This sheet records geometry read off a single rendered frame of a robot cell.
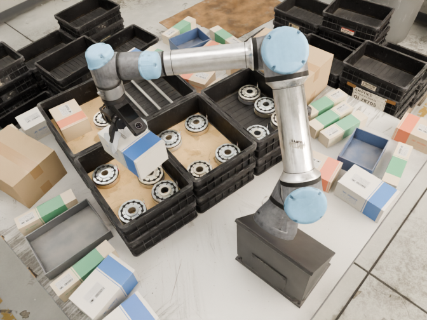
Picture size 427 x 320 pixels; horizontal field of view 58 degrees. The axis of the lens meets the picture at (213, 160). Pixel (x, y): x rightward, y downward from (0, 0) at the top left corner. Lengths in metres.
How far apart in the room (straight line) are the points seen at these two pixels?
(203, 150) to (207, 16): 2.57
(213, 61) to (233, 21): 2.78
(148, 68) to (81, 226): 0.82
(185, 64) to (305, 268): 0.69
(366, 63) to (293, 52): 1.71
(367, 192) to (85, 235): 1.11
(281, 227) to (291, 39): 0.58
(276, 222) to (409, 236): 1.38
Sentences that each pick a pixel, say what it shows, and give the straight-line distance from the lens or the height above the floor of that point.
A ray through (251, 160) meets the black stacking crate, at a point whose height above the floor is 0.84.
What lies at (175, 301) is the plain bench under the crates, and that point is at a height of 0.70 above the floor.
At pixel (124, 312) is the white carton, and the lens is 1.37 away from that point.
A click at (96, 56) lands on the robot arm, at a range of 1.08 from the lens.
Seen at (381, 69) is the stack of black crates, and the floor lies 0.49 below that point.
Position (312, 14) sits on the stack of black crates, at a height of 0.38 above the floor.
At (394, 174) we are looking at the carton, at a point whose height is 0.76.
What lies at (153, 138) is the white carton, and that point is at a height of 1.13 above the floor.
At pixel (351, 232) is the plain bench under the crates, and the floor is 0.70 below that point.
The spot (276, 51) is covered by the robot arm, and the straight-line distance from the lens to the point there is 1.01.
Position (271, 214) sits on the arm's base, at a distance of 1.26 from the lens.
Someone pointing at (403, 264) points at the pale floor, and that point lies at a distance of 2.42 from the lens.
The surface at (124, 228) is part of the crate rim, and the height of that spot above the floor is 0.93.
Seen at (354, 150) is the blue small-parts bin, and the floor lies 0.70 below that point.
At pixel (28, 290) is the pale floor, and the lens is 2.47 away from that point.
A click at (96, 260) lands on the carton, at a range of 1.51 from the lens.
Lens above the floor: 2.05
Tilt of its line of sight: 51 degrees down
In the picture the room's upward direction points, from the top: 5 degrees counter-clockwise
